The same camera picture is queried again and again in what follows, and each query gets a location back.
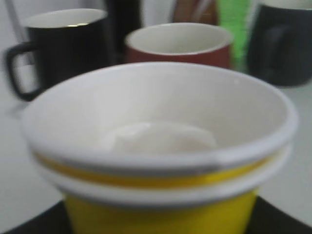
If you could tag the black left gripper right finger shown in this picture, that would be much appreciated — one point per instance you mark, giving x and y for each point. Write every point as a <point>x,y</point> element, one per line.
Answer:
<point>267,219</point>

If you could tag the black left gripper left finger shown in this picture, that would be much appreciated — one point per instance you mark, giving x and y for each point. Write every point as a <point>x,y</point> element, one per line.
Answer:
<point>53,221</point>

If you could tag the yellow paper cup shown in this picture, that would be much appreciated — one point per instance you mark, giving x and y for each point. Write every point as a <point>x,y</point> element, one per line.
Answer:
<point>214,203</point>
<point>64,126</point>

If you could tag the dark blue ceramic mug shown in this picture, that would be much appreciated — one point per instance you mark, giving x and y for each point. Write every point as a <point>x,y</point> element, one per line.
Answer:
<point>280,46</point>

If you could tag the red ceramic mug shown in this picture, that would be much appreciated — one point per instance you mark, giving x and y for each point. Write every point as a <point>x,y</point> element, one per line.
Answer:
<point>181,42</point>

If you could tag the green soda bottle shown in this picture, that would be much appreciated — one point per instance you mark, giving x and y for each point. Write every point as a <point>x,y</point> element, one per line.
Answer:
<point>234,15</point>

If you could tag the brown Nescafe coffee bottle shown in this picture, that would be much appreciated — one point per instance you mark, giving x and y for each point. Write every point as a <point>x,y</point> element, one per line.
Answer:
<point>198,11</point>

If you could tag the cola bottle red label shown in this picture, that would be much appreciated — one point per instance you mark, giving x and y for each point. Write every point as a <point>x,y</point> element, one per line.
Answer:
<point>124,16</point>

